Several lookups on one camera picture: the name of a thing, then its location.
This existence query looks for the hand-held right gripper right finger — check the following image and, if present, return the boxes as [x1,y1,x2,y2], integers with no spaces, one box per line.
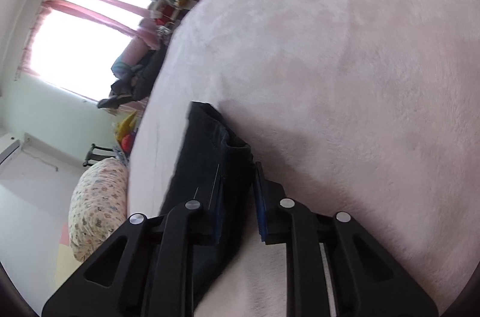
[253,161,439,317]

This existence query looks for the pink and yellow headboard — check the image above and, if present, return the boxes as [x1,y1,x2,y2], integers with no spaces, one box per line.
[56,223,81,276]

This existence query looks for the pink fleece blanket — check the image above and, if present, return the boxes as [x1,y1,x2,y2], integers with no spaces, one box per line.
[125,0,480,317]

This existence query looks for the yellow plush toy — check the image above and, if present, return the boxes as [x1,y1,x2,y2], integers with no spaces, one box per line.
[114,112,137,143]

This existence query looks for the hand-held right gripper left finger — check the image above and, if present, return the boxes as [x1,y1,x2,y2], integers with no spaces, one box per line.
[41,190,226,317]

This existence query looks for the rolled bear print quilt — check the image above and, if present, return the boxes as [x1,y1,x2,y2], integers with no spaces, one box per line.
[68,157,130,262]

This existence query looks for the black pants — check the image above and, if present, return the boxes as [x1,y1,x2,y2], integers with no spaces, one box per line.
[159,101,256,317]

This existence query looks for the pile of dark clothes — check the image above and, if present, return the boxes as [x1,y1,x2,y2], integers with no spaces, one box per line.
[98,47,169,109]

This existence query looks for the black metal rack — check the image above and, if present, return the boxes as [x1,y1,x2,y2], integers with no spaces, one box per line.
[83,144,115,168]

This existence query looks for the bright window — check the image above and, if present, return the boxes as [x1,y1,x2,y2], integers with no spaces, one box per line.
[22,0,151,102]

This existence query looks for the white air conditioner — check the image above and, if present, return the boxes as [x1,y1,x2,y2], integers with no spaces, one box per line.
[0,135,21,166]

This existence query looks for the pink rolled bolster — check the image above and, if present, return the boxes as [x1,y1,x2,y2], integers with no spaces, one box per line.
[122,19,160,64]

